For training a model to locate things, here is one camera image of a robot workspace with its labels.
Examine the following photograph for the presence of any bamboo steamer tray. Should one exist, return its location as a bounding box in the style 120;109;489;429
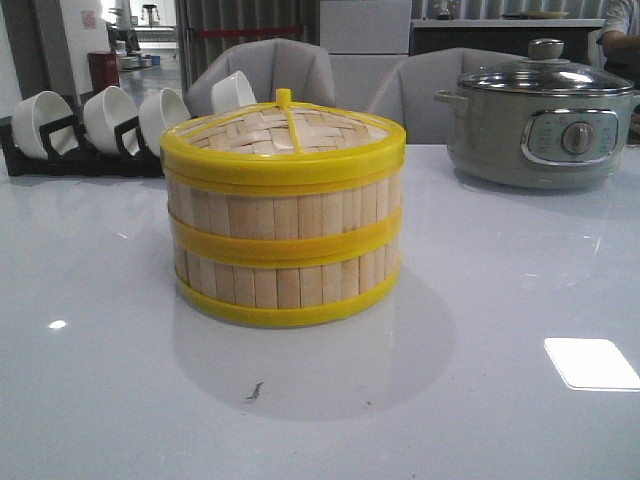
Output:
167;172;402;268
174;238;400;327

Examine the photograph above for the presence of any woven bamboo steamer lid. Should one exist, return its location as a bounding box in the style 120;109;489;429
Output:
160;89;406;196

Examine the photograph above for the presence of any right grey chair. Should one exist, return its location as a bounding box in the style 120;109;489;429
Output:
365;48;520;144

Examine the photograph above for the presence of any grey chair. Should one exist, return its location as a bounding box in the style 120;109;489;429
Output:
184;38;336;116
365;48;520;144

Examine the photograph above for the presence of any white bowl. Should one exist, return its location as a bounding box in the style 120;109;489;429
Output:
11;91;72;160
138;88;191;157
211;71;257;113
83;85;138;156

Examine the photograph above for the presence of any left grey chair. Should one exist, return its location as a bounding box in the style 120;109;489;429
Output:
184;38;336;116

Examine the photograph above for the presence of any white cabinet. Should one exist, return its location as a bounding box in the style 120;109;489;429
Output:
319;1;412;111

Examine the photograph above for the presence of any red barrier tape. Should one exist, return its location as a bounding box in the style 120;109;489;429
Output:
190;24;304;39

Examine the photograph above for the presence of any dark counter with shelf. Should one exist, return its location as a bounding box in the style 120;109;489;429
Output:
409;19;604;63

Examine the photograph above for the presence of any black bowl rack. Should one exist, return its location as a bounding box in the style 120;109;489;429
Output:
1;112;163;177

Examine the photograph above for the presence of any grey electric cooking pot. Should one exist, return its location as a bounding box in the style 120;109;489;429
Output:
433;79;640;190

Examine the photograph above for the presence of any red bin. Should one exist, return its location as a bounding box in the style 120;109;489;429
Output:
87;51;120;94

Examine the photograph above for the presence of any glass pot lid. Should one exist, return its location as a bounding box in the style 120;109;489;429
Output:
458;38;634;97

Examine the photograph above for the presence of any seated person at right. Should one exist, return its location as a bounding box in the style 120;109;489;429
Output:
598;0;639;82

